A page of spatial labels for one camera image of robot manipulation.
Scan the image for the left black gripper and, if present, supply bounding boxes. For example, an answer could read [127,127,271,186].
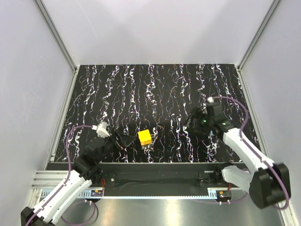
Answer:
[96,129,135,163]

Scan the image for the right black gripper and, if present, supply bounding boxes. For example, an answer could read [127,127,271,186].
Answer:
[182,107,214,137]

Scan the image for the yellow socket block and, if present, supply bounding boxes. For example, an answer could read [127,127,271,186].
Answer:
[138,129,152,146]

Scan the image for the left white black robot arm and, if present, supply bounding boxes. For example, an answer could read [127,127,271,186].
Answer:
[21,129,136,226]

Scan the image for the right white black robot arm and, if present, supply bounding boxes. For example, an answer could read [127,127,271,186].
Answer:
[185,102,291,209]

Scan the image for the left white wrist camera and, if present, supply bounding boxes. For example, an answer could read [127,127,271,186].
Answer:
[92,121,110,138]

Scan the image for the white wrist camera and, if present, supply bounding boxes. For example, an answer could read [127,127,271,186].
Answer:
[206,97,214,103]
[92,121,110,138]

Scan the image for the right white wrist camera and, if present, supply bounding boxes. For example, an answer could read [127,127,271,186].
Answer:
[206,97,214,103]

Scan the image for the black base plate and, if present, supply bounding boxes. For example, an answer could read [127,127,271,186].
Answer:
[46,161,269,197]

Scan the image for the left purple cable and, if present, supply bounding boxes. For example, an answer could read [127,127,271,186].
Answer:
[24,125,98,226]

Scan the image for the left aluminium frame post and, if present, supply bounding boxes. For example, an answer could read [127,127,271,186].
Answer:
[33,0,77,73]

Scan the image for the aluminium frame post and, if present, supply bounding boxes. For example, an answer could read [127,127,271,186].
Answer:
[237,0,282,71]
[33,0,77,73]

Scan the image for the right aluminium frame post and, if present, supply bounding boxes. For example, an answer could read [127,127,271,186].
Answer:
[237,0,282,71]

